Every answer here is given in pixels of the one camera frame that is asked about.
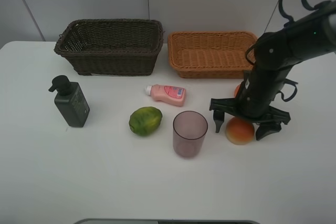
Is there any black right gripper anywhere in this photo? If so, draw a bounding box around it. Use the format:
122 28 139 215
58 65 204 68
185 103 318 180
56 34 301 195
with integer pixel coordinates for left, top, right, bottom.
209 66 291 141

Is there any red yellow peach fruit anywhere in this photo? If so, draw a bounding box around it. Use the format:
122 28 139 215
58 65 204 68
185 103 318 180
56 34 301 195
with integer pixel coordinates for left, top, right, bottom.
225 117 255 145

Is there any orange tangerine fruit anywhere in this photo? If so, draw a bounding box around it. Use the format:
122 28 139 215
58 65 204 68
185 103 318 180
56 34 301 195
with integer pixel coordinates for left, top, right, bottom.
234 84 240 97

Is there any translucent purple plastic cup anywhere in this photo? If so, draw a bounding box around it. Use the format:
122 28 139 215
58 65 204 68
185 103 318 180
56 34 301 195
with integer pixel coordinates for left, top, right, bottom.
173 111 208 158

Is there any pink lotion bottle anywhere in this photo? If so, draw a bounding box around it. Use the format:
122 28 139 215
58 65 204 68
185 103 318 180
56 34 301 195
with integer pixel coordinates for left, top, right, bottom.
145 84 186 106

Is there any green lime fruit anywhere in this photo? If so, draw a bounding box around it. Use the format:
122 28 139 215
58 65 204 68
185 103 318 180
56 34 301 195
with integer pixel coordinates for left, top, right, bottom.
129 106 163 137

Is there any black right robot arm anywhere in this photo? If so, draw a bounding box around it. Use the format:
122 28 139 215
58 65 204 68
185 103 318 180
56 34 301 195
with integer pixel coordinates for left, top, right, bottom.
209 1 335 140

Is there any orange wicker basket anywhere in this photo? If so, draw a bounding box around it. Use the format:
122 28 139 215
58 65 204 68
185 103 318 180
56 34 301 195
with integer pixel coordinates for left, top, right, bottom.
167 31 257 79

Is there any dark brown wicker basket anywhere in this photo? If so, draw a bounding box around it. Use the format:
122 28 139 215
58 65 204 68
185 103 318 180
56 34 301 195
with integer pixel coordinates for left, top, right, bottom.
54 19 163 76

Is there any dark green pump bottle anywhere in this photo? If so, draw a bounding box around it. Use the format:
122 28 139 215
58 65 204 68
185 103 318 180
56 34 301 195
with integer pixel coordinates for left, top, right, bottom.
49 75 90 127

